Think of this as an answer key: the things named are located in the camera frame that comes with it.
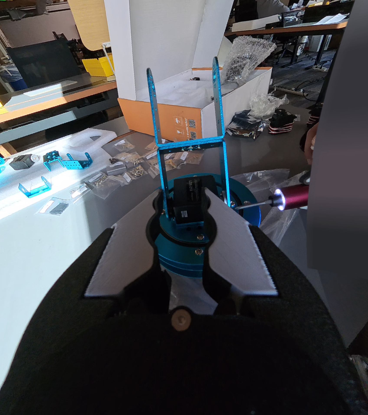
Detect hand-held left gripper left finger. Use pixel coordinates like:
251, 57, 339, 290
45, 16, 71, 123
85, 189, 172, 311

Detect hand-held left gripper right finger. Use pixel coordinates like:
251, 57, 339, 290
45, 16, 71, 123
203, 188, 278, 314

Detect maroon electric screwdriver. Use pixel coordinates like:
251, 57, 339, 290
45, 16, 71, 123
236, 185, 310, 211

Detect blue toy robot arm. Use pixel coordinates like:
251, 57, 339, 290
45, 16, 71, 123
146, 57, 262, 279

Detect grey desk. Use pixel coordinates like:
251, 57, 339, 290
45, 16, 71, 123
0, 104, 368, 415

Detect person's right hand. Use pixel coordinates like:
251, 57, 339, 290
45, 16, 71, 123
304, 125, 318, 164

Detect flat clear plastic bag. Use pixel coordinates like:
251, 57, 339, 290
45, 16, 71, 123
233, 169, 308, 247

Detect dark antistatic bag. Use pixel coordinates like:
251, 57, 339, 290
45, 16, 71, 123
228, 110, 269, 140

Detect pile of small screw bags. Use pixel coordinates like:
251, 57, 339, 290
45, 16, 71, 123
70, 139, 204, 202

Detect small bag of black parts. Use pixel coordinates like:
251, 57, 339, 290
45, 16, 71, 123
36, 197, 71, 216

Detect crumpled clear plastic bag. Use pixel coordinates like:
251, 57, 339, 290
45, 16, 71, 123
249, 92, 290, 118

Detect white foam sheet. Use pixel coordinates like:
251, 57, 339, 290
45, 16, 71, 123
0, 143, 116, 415

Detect white foam insert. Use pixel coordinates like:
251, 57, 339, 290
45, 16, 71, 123
63, 128, 117, 155

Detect clear bubble wrap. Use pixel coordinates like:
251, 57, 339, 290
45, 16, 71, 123
221, 36, 277, 87

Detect grey servo motor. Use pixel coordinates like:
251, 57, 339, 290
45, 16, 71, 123
9, 154, 40, 171

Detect wooden table with black legs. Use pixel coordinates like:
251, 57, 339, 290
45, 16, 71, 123
224, 19, 349, 70

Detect wooden side table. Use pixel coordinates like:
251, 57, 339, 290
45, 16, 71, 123
0, 73, 120, 153

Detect yellow storage bins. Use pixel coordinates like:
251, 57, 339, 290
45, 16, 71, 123
82, 55, 115, 78

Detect white and orange cardboard box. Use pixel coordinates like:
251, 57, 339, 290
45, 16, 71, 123
104, 0, 273, 142

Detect black monitor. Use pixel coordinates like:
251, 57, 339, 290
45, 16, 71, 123
5, 39, 81, 89

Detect pale wooden board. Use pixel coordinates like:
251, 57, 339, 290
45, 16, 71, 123
67, 0, 110, 52

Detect black servo with striped wires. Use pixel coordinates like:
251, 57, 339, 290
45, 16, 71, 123
268, 109, 298, 135
307, 104, 323, 128

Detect blue wide u-shaped bracket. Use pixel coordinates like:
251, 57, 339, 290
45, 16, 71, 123
61, 152, 93, 171

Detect blue flat u-shaped bracket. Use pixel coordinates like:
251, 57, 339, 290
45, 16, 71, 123
18, 176, 53, 198

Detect blue perforated metal bracket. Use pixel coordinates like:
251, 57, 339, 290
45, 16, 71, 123
43, 151, 63, 171

